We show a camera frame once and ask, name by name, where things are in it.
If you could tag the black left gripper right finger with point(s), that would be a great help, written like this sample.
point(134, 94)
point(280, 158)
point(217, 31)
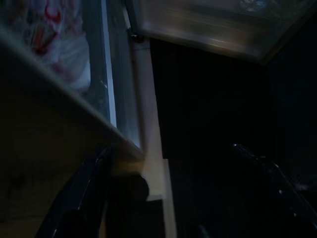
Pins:
point(277, 205)

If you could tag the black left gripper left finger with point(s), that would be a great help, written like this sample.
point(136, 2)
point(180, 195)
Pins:
point(79, 203)

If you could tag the white plastic bag red print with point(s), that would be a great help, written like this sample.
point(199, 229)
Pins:
point(64, 49)

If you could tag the grey fridge door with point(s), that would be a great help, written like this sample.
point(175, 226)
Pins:
point(198, 32)

